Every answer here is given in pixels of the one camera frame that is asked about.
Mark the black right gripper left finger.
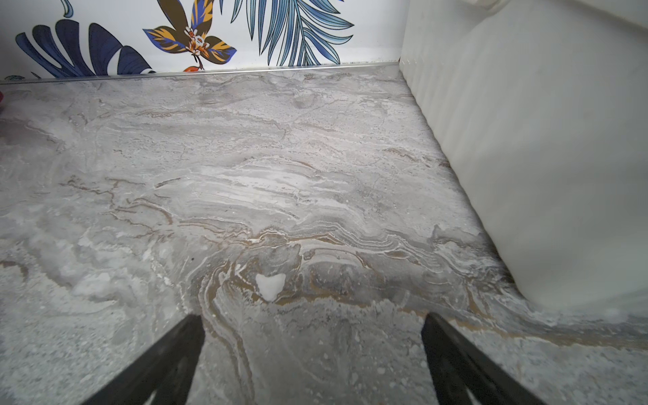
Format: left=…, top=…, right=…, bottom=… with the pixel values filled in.
left=84, top=315, right=205, bottom=404

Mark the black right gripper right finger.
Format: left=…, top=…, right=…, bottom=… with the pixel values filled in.
left=421, top=312, right=543, bottom=404

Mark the brown lidded storage box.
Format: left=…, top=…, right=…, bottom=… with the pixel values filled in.
left=400, top=1, right=647, bottom=316

